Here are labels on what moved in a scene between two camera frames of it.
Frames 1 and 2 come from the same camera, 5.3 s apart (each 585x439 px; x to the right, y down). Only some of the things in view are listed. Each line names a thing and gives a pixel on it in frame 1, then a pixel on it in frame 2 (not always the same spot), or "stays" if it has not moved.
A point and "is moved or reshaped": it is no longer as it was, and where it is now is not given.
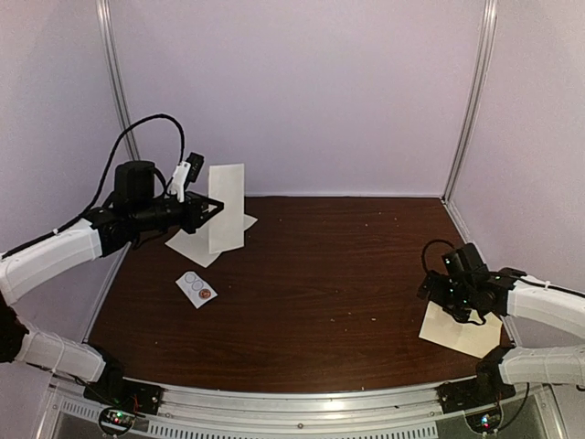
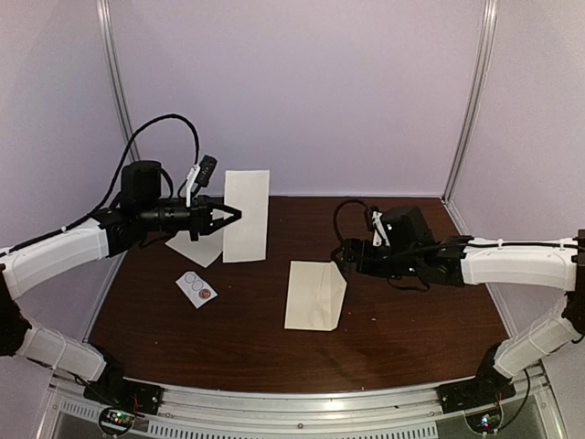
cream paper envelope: x=474 y=337 to x=314 y=295
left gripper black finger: x=204 y=201 to x=225 y=209
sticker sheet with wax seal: x=197 y=289 stays
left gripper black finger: x=206 y=217 to x=212 y=228
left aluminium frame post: x=127 y=119 stays
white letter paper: x=227 y=229 is moved or reshaped
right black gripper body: x=447 y=299 to x=382 y=267
